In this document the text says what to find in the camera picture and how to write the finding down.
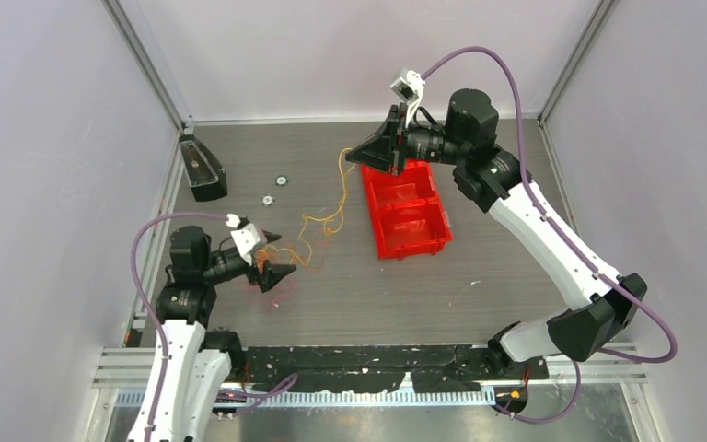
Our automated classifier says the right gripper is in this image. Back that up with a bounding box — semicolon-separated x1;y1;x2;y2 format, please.
346;104;467;178

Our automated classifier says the yellow cable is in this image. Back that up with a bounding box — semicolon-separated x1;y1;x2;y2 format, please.
268;147;358;270

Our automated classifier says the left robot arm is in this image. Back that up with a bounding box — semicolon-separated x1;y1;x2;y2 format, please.
127;219;296;441

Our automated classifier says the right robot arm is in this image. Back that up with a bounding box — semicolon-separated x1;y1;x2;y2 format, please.
345;88;647;378

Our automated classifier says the red compartment bin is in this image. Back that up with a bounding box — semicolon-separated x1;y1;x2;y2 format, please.
360;160;453;261

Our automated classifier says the black metronome box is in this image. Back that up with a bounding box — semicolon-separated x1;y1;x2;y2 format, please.
178;134;228;202

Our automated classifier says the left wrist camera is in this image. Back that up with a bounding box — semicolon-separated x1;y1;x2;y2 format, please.
225;213;267;265

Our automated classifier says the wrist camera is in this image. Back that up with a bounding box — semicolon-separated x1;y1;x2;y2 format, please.
225;213;267;265
389;68;425;127

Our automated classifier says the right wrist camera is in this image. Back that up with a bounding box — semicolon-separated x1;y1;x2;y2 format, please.
389;68;425;127

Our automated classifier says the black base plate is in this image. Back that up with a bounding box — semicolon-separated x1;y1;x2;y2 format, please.
226;344;549;393

